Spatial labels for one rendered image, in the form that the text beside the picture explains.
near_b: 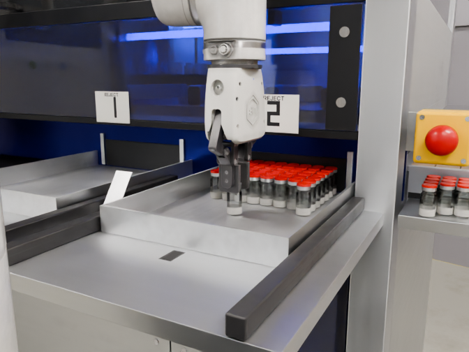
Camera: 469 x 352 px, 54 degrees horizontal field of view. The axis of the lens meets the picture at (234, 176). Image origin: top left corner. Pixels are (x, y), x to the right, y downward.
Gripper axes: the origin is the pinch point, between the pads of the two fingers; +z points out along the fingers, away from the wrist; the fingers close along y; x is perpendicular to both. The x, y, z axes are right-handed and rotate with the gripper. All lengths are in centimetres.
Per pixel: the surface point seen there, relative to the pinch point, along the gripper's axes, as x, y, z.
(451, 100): -16, 229, -2
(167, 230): 1.3, -14.5, 4.1
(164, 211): 9.6, -4.1, 5.6
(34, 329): 63, 12, 48
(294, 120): -4.6, 11.3, -7.3
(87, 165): 45.6, 16.2, 5.1
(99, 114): 36.3, 11.3, -6.7
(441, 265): -20, 222, 93
